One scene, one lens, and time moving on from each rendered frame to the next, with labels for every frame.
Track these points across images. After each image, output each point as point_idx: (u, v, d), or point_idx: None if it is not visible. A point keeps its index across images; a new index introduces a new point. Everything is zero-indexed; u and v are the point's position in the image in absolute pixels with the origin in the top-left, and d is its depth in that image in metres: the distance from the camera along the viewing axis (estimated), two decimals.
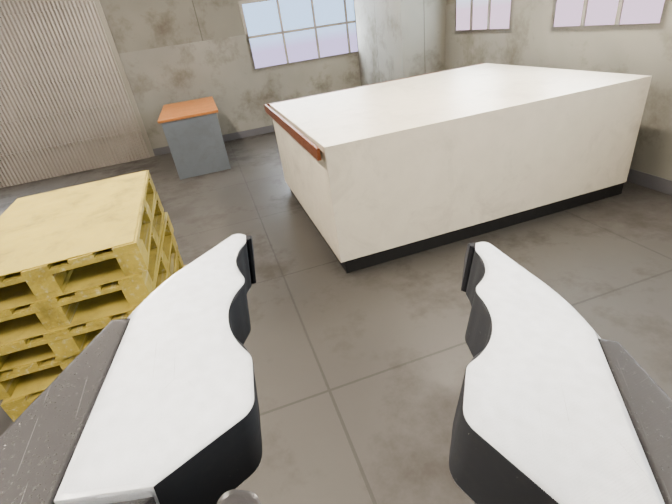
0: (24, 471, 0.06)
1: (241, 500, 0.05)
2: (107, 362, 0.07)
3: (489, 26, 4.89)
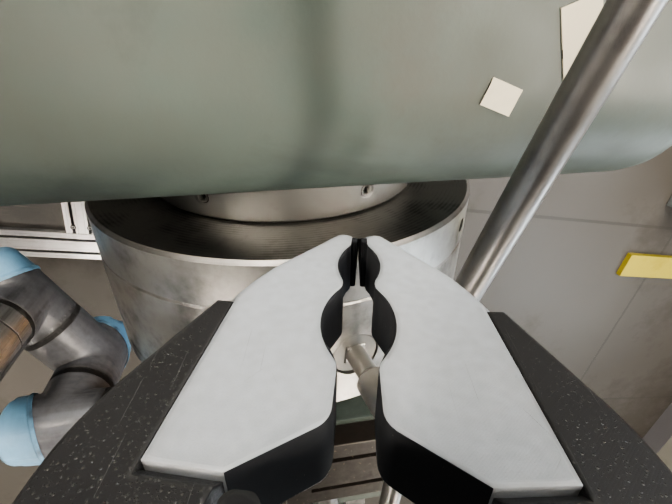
0: (124, 424, 0.06)
1: (241, 500, 0.05)
2: (207, 339, 0.08)
3: None
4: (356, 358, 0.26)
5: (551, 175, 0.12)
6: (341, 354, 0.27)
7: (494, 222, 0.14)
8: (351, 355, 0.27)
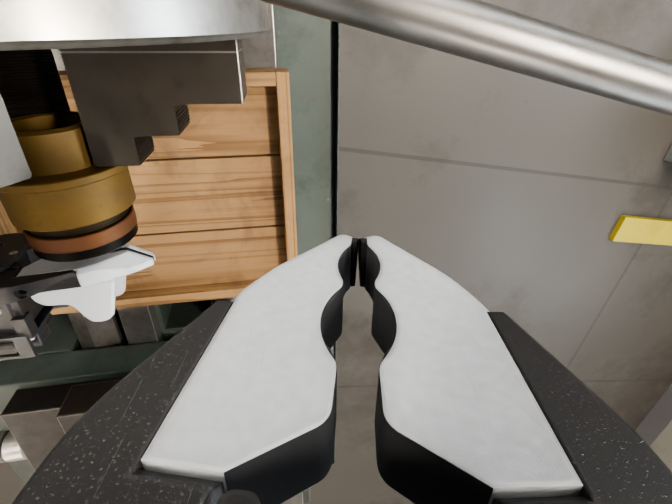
0: (124, 424, 0.06)
1: (241, 500, 0.05)
2: (207, 339, 0.08)
3: None
4: None
5: (509, 31, 0.09)
6: None
7: None
8: None
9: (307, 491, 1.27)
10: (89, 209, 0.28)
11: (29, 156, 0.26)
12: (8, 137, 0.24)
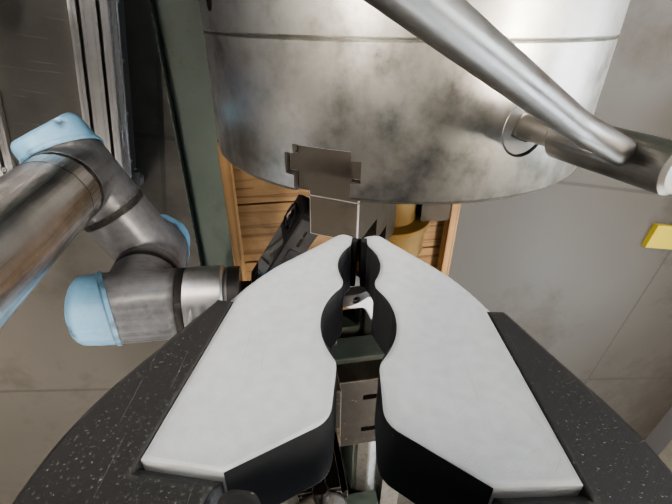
0: (124, 424, 0.06)
1: (241, 500, 0.05)
2: (207, 339, 0.08)
3: None
4: (528, 135, 0.23)
5: None
6: (514, 142, 0.24)
7: (433, 47, 0.10)
8: (522, 136, 0.23)
9: None
10: (416, 248, 0.41)
11: (394, 215, 0.39)
12: (394, 208, 0.37)
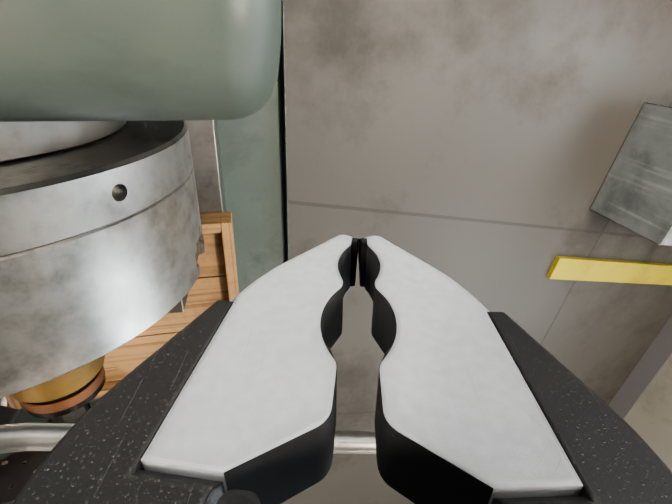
0: (124, 424, 0.06)
1: (241, 500, 0.05)
2: (207, 339, 0.08)
3: None
4: None
5: None
6: None
7: None
8: None
9: None
10: (70, 383, 0.38)
11: None
12: None
